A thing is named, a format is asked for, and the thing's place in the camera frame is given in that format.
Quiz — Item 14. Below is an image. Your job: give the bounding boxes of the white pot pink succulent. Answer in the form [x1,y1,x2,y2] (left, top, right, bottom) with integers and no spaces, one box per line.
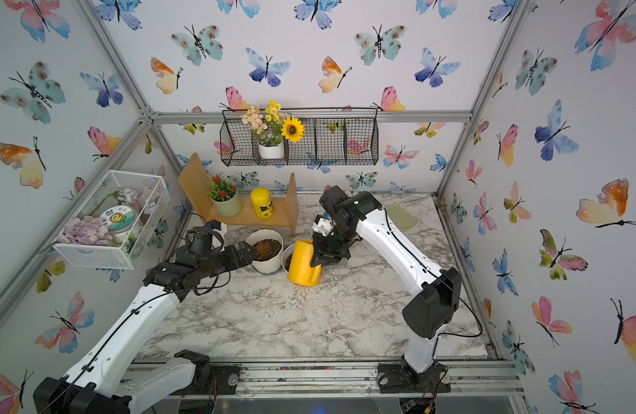
[282,244,295,274]

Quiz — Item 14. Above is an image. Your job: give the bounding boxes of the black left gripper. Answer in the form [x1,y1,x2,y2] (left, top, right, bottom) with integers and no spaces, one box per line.
[198,240,258,280]

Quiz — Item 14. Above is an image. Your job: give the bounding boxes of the white pot artificial flowers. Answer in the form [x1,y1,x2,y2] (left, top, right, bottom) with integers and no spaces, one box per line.
[240,100,306,160]

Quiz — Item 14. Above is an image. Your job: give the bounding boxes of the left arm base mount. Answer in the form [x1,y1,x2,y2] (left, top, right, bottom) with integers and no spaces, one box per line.
[174,349,241,396]

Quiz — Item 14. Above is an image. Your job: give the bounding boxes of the white mesh wall basket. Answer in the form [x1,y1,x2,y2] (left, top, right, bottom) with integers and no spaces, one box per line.
[52,169,170,270]

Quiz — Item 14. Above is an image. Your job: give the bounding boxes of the round green label tin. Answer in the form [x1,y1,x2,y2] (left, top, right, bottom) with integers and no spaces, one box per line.
[100,205,136,233]

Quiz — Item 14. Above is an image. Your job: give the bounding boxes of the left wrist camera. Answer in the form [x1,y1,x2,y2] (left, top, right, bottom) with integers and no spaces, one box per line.
[185,220,227,255]

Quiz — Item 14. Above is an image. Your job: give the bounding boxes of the green pot red flowers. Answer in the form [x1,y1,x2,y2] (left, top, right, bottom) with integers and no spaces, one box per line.
[206,174,243,217]

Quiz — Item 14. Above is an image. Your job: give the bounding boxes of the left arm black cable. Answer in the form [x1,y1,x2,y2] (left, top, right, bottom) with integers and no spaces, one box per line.
[38,211,233,414]

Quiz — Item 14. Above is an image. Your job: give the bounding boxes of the yellow plastic watering can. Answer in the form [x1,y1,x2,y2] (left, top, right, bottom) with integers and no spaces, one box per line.
[288,240,322,286]

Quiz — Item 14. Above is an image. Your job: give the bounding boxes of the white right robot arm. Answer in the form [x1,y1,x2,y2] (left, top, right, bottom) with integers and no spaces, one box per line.
[310,186,462,374]

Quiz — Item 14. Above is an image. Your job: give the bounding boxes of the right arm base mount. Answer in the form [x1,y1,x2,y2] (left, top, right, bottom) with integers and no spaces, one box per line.
[377,359,451,393]

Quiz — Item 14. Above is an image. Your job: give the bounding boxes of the ribbed white pot red succulent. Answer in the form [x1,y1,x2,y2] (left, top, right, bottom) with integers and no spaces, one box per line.
[246,229,284,275]

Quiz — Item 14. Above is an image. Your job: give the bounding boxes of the black wire wall basket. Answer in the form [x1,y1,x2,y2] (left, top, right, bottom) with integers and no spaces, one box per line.
[216,107,379,168]

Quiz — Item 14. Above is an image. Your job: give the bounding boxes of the pink artificial flower bunch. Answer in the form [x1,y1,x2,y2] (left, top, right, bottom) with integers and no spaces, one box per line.
[56,216,113,247]

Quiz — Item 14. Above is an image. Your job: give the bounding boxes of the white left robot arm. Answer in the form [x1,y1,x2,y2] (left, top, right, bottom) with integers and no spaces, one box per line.
[33,241,255,413]

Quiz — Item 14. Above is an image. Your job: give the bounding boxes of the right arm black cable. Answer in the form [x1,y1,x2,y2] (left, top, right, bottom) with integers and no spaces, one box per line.
[382,206,485,340]

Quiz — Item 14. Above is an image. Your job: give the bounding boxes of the yellow plastic bottle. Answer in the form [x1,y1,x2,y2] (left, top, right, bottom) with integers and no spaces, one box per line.
[250,188,274,219]

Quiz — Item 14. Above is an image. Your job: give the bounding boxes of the wooden desktop shelf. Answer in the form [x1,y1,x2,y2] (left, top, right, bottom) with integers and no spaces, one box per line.
[177,152,300,237]

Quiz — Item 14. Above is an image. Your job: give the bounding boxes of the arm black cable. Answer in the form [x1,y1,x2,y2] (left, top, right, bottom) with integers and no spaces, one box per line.
[382,206,485,340]
[38,211,233,414]

